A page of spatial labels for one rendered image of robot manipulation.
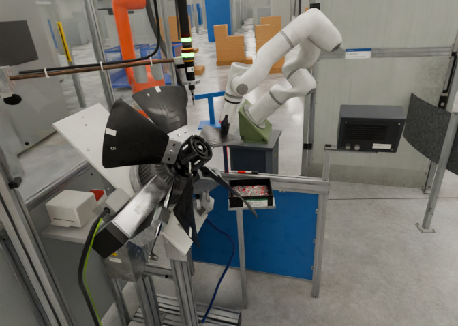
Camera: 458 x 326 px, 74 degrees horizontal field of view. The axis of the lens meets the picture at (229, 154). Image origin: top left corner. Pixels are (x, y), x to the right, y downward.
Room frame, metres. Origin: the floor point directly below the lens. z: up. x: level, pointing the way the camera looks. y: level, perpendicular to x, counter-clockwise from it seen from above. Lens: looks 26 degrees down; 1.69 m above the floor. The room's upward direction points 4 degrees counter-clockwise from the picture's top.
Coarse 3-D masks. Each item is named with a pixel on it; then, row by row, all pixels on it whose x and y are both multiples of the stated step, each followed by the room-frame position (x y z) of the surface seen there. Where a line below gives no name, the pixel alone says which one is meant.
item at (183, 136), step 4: (180, 128) 1.15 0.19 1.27; (184, 128) 1.14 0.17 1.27; (172, 132) 1.13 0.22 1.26; (176, 132) 1.13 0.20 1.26; (180, 132) 1.13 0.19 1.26; (188, 132) 1.13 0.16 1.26; (172, 136) 1.12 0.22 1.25; (176, 136) 1.12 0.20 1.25; (180, 136) 1.12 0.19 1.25; (184, 136) 1.12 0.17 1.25; (188, 136) 1.12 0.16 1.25; (180, 140) 1.10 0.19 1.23; (184, 140) 1.10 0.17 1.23
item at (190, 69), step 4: (188, 64) 1.14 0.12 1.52; (192, 64) 1.15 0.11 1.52; (188, 68) 1.14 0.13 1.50; (192, 68) 1.15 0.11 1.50; (188, 72) 1.14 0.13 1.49; (192, 72) 1.15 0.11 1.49; (188, 76) 1.15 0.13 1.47; (192, 76) 1.15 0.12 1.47; (188, 80) 1.15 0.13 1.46; (192, 88) 1.15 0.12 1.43
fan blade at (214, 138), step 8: (208, 128) 1.38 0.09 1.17; (216, 128) 1.40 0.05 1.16; (208, 136) 1.29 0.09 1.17; (216, 136) 1.29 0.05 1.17; (224, 136) 1.31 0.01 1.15; (232, 136) 1.35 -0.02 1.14; (216, 144) 1.20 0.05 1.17; (224, 144) 1.22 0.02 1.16; (232, 144) 1.25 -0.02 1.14; (240, 144) 1.29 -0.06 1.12
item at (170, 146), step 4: (168, 140) 1.01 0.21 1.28; (172, 140) 1.02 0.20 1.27; (176, 140) 1.03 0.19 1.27; (168, 144) 1.01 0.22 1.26; (172, 144) 1.02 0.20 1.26; (176, 144) 1.03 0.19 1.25; (180, 144) 1.04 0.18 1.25; (168, 148) 1.01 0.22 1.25; (172, 148) 1.02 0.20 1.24; (176, 148) 1.03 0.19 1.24; (168, 152) 1.01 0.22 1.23; (176, 152) 1.03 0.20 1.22; (164, 156) 1.00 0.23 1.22; (168, 156) 1.01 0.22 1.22; (172, 156) 1.02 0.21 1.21; (176, 156) 1.03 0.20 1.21; (164, 160) 0.99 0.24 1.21; (172, 160) 1.02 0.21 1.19
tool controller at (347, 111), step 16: (352, 112) 1.29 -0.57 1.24; (368, 112) 1.27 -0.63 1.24; (384, 112) 1.25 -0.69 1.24; (400, 112) 1.24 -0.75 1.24; (352, 128) 1.26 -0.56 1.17; (368, 128) 1.24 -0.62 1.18; (384, 128) 1.22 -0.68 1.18; (400, 128) 1.20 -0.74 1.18; (352, 144) 1.28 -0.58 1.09; (368, 144) 1.26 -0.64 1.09; (384, 144) 1.23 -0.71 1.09
